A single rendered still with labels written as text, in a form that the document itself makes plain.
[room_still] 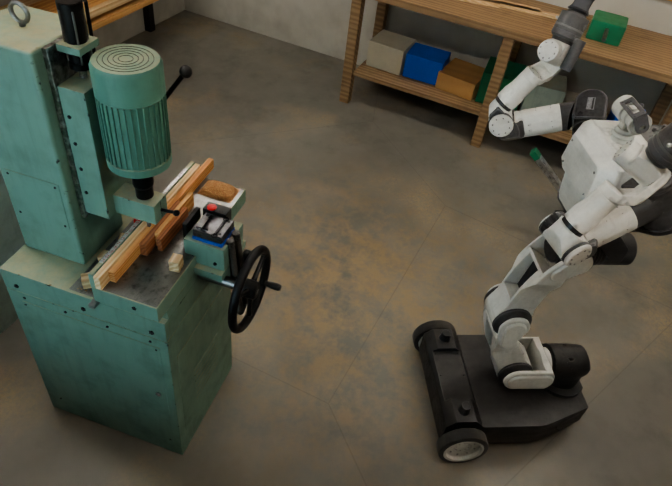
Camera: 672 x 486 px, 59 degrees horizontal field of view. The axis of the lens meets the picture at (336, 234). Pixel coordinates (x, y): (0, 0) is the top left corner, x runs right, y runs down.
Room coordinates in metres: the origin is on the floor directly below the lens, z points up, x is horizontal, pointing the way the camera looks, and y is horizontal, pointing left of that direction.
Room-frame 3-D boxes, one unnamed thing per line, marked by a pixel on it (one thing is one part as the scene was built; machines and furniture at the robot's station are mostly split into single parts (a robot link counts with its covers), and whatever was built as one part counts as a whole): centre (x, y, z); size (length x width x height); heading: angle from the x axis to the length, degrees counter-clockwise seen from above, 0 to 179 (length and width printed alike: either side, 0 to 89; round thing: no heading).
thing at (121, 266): (1.42, 0.55, 0.92); 0.62 x 0.02 x 0.04; 168
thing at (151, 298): (1.34, 0.46, 0.87); 0.61 x 0.30 x 0.06; 168
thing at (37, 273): (1.34, 0.69, 0.76); 0.57 x 0.45 x 0.09; 78
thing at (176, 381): (1.34, 0.69, 0.36); 0.58 x 0.45 x 0.71; 78
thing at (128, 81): (1.31, 0.58, 1.35); 0.18 x 0.18 x 0.31
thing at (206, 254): (1.32, 0.38, 0.91); 0.15 x 0.14 x 0.09; 168
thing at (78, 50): (1.34, 0.71, 1.54); 0.08 x 0.08 x 0.17; 78
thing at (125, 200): (1.32, 0.59, 1.03); 0.14 x 0.07 x 0.09; 78
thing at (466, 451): (1.22, -0.61, 0.10); 0.20 x 0.05 x 0.20; 100
